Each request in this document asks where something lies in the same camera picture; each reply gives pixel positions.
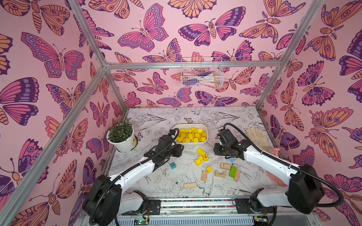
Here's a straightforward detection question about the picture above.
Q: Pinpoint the small natural wood block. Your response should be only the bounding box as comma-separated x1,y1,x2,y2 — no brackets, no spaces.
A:
220,163,232,170

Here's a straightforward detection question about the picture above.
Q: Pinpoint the white plastic bin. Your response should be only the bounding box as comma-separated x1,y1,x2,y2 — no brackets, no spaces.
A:
173,124,209,145

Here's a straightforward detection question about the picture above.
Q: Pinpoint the wire basket on wall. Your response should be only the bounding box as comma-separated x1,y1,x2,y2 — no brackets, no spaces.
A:
180,57,224,89

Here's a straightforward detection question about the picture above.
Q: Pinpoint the beige work glove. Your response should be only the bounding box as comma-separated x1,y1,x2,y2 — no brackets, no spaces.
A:
246,128,274,155

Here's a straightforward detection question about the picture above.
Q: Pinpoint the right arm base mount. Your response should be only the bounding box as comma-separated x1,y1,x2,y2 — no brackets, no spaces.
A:
232,198,274,215

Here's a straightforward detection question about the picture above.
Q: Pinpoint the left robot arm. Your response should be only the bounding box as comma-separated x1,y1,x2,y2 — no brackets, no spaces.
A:
82,128,184,226

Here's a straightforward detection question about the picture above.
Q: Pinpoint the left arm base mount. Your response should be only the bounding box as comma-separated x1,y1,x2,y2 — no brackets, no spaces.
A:
134,200,161,216

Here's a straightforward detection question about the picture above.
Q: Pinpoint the natural wood arch block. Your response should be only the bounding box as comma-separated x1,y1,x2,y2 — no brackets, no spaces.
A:
215,170,226,179

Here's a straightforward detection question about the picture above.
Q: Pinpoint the yellow cube red cross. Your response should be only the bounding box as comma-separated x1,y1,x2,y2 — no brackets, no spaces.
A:
203,155,209,162

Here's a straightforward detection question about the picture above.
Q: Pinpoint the pink watering can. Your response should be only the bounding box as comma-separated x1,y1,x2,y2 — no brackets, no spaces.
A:
267,148,287,187

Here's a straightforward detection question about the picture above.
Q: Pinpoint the natural wood block upright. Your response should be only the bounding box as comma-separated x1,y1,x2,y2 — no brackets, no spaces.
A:
201,171,208,182

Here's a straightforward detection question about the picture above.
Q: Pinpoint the green rectangular block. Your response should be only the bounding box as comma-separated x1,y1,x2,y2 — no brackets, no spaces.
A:
229,166,237,179

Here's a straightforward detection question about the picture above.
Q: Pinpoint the tan wood block right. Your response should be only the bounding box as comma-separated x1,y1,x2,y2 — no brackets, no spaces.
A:
233,169,240,182

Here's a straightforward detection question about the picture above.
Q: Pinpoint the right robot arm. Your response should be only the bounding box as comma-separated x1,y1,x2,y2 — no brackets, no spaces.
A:
214,123,344,214

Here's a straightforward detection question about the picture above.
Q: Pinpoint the long natural wood block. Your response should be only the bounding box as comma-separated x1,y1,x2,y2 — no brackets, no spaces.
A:
184,182,198,189

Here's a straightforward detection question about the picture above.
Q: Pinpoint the potted green plant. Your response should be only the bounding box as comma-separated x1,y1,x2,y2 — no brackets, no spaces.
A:
107,121,138,153

